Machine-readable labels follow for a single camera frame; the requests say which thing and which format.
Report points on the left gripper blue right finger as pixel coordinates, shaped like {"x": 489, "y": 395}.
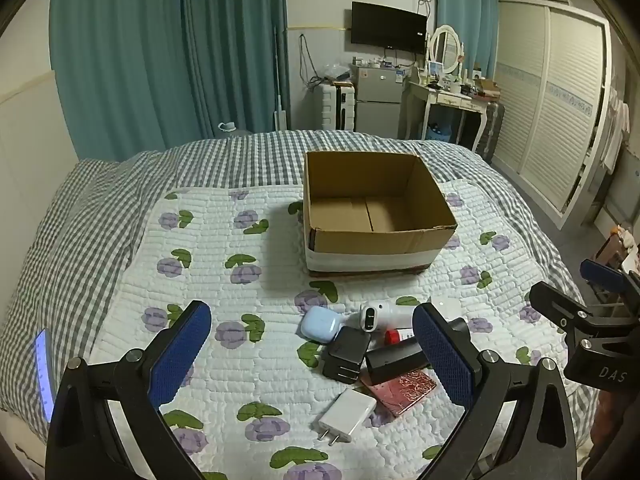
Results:
{"x": 539, "y": 442}

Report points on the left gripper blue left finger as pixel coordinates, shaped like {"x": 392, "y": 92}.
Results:
{"x": 83, "y": 441}

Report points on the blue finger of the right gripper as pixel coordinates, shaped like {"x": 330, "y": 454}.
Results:
{"x": 603, "y": 276}
{"x": 564, "y": 312}

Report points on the white square box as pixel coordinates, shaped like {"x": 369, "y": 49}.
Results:
{"x": 448, "y": 308}

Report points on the red patterned card box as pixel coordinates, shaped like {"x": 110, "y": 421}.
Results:
{"x": 400, "y": 394}

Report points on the black rectangular case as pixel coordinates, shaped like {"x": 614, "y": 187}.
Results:
{"x": 390, "y": 362}

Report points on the white bottle red cap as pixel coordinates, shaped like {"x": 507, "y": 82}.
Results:
{"x": 397, "y": 335}

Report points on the white handheld device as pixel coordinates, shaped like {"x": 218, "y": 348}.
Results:
{"x": 376, "y": 316}

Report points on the black power adapter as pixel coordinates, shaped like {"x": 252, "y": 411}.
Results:
{"x": 343, "y": 356}

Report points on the white plug charger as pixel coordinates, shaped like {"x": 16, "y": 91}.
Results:
{"x": 344, "y": 417}

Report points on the light blue earbuds case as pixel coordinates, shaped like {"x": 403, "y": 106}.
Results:
{"x": 321, "y": 325}

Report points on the smartphone lit screen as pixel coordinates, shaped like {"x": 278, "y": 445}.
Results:
{"x": 43, "y": 374}

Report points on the grey checked bed sheet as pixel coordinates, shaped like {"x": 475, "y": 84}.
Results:
{"x": 95, "y": 223}

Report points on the dark striped suitcase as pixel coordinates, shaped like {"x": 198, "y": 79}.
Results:
{"x": 487, "y": 144}

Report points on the white floral quilted mat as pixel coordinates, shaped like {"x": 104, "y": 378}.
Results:
{"x": 247, "y": 407}

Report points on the brown cardboard box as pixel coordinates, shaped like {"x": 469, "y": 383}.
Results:
{"x": 367, "y": 212}

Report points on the white sliding wardrobe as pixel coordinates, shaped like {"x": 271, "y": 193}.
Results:
{"x": 554, "y": 69}

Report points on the blue laundry basket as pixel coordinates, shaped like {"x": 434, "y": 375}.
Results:
{"x": 439, "y": 133}

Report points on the white dressing table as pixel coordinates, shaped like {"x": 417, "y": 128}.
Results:
{"x": 418, "y": 93}

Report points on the oval vanity mirror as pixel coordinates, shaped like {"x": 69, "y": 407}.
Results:
{"x": 445, "y": 48}

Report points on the grey mini fridge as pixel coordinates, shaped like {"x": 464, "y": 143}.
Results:
{"x": 378, "y": 100}

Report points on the white suitcase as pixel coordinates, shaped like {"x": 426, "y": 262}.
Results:
{"x": 334, "y": 106}

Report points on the teal curtain right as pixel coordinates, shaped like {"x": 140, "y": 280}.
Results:
{"x": 476, "y": 23}

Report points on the teal curtain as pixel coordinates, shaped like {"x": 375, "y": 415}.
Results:
{"x": 476, "y": 23}
{"x": 138, "y": 75}

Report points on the teal curtain left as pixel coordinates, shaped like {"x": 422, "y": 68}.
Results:
{"x": 138, "y": 75}

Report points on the black wall television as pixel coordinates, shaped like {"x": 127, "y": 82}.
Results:
{"x": 387, "y": 27}

